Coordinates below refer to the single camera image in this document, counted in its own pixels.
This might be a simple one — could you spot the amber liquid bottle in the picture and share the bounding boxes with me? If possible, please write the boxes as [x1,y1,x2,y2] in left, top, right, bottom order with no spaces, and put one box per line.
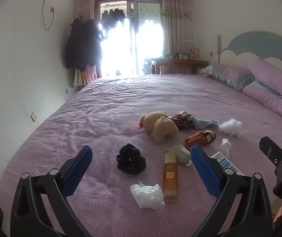
[162,151,179,203]

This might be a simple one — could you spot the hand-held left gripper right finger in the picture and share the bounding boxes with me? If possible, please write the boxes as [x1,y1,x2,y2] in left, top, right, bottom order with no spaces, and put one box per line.
[190,145,273,237]

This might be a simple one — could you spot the pink pillow with teal ruffle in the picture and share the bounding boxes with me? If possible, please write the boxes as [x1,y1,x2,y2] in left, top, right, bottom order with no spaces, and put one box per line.
[242,80,282,122]
[207,63,255,91]

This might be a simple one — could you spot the light blue cloth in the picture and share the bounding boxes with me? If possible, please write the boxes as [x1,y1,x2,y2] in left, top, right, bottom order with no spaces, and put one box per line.
[189,118,219,129]

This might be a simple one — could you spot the dark hanging coats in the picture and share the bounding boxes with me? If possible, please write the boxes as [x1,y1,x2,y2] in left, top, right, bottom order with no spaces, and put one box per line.
[65,17,102,72]

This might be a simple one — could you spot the orange brown sock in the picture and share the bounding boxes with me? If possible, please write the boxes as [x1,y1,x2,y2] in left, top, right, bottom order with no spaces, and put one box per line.
[183,129,217,151]

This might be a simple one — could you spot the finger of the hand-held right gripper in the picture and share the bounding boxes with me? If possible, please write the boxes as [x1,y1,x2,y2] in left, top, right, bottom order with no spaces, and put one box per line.
[259,136,282,169]

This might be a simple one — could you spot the pink bedspread with teal ruffle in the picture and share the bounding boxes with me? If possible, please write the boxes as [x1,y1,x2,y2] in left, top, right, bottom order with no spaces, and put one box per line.
[0,73,282,237]

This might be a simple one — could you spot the cream cloth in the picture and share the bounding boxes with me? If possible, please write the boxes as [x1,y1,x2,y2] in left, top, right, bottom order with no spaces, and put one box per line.
[165,143,193,166]

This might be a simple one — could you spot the brown plaid cloth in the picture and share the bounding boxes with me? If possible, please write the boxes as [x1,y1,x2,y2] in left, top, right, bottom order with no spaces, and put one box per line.
[168,111,196,131]

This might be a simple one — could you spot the colourful hanging clothes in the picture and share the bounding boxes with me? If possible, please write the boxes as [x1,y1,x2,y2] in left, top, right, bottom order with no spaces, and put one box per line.
[72,64,97,87]

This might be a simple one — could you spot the large white tissue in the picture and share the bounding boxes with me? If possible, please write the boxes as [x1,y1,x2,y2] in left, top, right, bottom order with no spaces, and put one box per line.
[130,181,166,209]

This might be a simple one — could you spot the black hair scrunchie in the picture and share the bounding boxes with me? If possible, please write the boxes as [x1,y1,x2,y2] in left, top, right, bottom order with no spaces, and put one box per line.
[116,143,147,175]

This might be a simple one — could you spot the small white tissue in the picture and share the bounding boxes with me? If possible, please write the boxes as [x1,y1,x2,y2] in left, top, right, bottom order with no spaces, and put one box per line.
[219,138,232,158]

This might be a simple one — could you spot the white cotton wad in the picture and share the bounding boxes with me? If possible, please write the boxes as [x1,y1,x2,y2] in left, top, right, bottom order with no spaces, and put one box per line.
[218,118,243,138]

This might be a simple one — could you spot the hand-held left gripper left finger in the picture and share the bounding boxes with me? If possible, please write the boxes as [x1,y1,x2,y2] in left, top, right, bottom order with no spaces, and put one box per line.
[10,146,93,237]

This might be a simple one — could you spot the pink patterned curtain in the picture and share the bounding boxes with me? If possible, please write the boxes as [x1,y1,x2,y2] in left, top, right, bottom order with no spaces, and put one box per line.
[75,0,96,22]
[162,0,193,55]

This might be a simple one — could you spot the air conditioner power cable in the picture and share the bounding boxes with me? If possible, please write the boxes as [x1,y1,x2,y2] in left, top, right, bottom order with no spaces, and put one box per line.
[41,0,55,31]

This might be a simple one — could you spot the blue white medicine box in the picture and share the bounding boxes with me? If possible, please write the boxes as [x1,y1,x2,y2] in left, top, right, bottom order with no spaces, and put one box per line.
[209,151,246,176]

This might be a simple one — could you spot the dark clothes on balcony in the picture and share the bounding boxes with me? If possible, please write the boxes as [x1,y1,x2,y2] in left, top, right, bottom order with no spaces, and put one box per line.
[101,7,127,30]

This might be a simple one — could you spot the blue white bed headboard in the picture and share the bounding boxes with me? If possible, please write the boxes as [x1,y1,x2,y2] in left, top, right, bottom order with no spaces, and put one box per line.
[216,31,282,71]

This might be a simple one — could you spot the beige teddy bear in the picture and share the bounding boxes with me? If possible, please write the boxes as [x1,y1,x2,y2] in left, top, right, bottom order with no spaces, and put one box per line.
[138,111,179,144]

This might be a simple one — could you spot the row of small desk ornaments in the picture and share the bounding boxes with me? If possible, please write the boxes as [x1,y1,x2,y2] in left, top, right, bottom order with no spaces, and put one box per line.
[162,47,202,60]

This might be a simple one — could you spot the wooden desk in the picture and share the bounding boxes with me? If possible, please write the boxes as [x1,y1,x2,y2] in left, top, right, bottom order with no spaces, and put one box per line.
[151,58,210,75]

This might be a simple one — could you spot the plain pink pillow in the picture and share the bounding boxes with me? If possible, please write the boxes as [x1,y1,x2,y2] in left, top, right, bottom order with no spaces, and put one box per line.
[248,59,282,104]

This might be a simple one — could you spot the person's right hand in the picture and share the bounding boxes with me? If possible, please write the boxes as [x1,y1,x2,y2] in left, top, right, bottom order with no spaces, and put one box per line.
[272,199,282,228]

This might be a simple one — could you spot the sliding glass door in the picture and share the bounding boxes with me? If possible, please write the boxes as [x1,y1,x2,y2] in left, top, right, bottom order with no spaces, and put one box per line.
[95,0,164,76]

